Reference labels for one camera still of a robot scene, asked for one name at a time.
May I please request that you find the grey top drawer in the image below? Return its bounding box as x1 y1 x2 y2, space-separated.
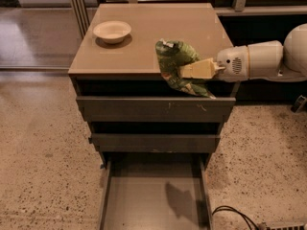
76 96 235 123

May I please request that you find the green jalapeno chip bag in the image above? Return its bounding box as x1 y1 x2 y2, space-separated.
155 39 215 99

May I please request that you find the black floor cable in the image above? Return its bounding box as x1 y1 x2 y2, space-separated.
211 205 260 230

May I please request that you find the grey drawer cabinet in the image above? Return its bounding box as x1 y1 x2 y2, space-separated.
69 4 236 164

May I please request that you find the grey middle drawer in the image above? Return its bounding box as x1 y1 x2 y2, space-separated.
90 133 220 153

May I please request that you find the metal floor vent grille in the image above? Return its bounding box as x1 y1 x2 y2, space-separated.
258 222 307 230

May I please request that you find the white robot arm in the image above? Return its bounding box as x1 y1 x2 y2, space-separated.
178 24 307 82

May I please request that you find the small dark floor object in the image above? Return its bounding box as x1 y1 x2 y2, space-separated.
291 95 307 113

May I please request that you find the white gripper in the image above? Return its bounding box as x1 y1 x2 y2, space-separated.
177 46 248 82

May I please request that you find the grey open bottom drawer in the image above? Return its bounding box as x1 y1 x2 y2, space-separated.
97 153 214 230

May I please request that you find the white paper bowl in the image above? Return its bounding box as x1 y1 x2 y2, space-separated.
93 21 131 44

